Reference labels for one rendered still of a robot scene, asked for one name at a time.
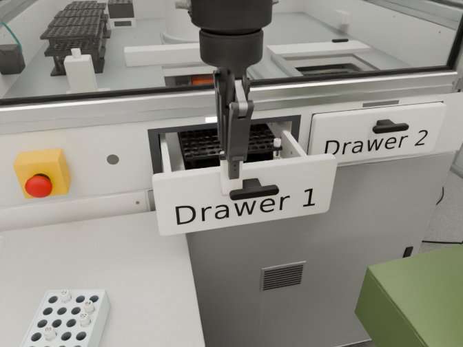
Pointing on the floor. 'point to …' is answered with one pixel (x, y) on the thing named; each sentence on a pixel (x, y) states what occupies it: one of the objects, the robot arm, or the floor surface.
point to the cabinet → (287, 253)
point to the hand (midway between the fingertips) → (231, 173)
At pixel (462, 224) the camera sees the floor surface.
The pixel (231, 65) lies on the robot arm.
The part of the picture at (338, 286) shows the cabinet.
